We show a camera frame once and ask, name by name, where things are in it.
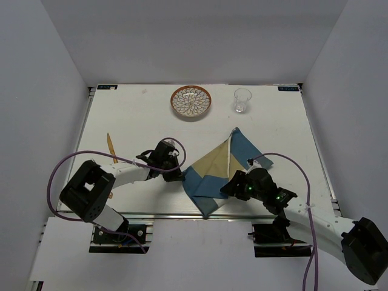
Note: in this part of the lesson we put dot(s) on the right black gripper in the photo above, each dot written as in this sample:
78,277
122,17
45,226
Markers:
232,188

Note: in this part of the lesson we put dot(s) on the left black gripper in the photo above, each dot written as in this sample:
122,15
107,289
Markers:
176,176

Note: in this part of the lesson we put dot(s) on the blue beige placemat cloth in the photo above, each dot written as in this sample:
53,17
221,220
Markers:
205,177

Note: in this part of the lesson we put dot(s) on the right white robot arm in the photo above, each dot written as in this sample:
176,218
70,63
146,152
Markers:
360,245

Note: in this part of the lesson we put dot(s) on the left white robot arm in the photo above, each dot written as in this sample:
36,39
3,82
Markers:
88,190

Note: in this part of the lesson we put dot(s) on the gold knife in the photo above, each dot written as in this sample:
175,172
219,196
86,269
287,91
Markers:
111,148

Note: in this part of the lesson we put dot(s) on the floral patterned ceramic bowl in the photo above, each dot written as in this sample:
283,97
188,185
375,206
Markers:
190,101

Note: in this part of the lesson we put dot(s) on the clear drinking glass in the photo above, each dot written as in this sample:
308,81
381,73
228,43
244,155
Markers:
241,97

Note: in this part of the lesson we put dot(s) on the left blue corner label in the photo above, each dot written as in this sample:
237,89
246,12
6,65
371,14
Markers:
107,87

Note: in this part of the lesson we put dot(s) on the blue corner label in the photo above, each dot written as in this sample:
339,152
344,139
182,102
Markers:
288,88
107,87

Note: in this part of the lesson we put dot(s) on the right blue corner label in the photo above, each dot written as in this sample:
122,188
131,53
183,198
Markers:
288,88

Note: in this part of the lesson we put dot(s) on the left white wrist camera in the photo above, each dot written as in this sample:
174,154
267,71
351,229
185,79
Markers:
171,143

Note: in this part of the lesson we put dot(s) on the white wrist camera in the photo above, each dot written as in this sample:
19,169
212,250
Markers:
171,143
253,164

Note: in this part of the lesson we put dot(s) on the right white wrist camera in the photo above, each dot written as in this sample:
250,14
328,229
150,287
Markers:
253,164

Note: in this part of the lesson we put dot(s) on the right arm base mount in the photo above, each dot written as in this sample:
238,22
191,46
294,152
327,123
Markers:
271,241

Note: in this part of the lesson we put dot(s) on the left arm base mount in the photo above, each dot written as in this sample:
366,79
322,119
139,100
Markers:
103,242

